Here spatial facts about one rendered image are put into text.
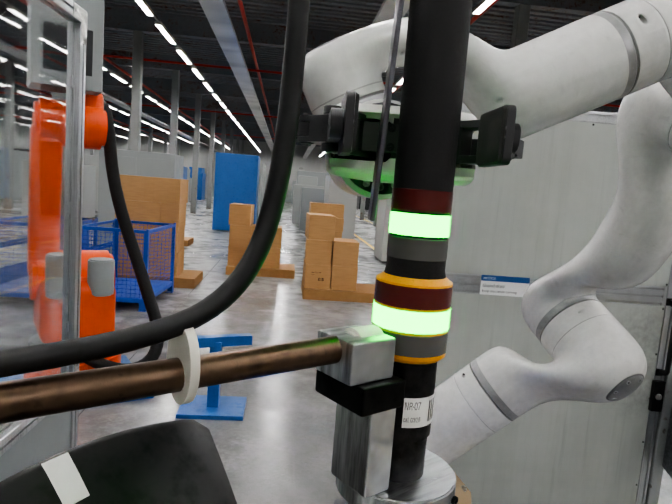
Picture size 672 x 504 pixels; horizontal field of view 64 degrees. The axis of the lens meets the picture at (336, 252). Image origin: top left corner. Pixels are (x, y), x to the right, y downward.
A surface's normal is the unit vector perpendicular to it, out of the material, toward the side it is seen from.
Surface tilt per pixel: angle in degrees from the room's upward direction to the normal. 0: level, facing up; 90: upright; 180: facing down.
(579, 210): 90
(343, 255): 90
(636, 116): 103
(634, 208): 97
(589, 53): 80
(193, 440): 34
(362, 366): 90
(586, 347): 62
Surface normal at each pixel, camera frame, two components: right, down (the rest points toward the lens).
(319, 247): 0.07, 0.12
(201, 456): 0.58, -0.74
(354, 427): -0.78, 0.01
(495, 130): -1.00, -0.06
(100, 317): 0.54, 0.14
